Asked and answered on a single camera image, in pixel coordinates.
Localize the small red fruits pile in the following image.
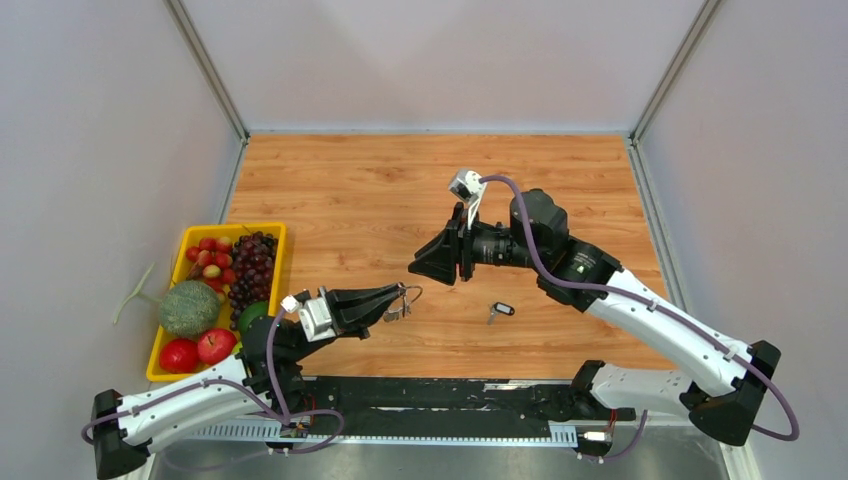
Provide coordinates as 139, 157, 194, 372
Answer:
183, 236, 236, 294

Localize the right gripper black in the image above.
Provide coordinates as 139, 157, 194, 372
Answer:
408, 202, 545, 286

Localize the metal keyring with keys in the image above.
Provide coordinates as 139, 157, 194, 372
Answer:
383, 284, 424, 323

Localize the dark purple grape bunch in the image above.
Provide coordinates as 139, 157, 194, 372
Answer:
227, 231, 279, 331

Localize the green plant stem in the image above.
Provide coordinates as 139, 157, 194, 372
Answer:
112, 262, 162, 325

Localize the green avocado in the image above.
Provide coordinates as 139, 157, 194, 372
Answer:
236, 301, 269, 334

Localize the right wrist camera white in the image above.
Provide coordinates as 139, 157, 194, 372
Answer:
448, 168, 486, 230

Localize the red tomato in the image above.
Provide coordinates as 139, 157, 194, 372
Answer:
158, 338, 200, 374

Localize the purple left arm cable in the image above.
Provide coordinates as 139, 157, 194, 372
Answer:
80, 307, 296, 446

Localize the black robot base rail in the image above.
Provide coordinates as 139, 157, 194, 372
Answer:
165, 360, 637, 458

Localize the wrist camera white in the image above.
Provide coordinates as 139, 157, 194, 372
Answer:
281, 295, 337, 342
448, 168, 486, 230

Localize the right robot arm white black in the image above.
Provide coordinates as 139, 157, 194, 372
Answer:
408, 189, 781, 446

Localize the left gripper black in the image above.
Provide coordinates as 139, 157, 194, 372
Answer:
288, 281, 406, 362

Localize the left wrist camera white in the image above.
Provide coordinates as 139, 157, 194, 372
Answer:
281, 295, 337, 342

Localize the red apple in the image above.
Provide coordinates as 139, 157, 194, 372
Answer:
196, 328, 238, 365

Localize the yellow plastic tray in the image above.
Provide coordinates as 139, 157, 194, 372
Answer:
146, 222, 291, 383

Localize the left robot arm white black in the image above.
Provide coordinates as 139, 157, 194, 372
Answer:
82, 283, 409, 479

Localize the green netted melon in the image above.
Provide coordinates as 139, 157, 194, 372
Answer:
158, 280, 221, 338

